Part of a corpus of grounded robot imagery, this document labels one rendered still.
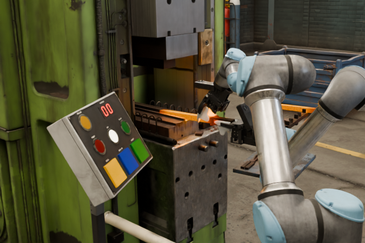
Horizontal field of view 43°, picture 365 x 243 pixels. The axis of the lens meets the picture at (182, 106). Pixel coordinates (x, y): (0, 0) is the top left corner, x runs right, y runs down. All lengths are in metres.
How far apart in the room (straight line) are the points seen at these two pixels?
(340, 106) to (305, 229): 0.49
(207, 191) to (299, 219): 1.05
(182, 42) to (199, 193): 0.69
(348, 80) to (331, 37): 8.83
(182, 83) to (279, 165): 1.20
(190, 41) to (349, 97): 0.76
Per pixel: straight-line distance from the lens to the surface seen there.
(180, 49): 1.93
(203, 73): 2.29
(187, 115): 2.00
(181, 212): 2.05
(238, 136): 1.83
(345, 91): 1.52
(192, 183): 2.05
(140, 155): 1.59
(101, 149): 1.43
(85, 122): 1.43
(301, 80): 1.33
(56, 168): 2.21
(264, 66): 1.30
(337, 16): 10.26
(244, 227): 3.17
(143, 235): 1.85
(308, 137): 1.56
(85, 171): 1.40
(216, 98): 1.87
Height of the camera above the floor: 1.56
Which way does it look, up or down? 15 degrees down
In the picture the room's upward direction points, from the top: 1 degrees counter-clockwise
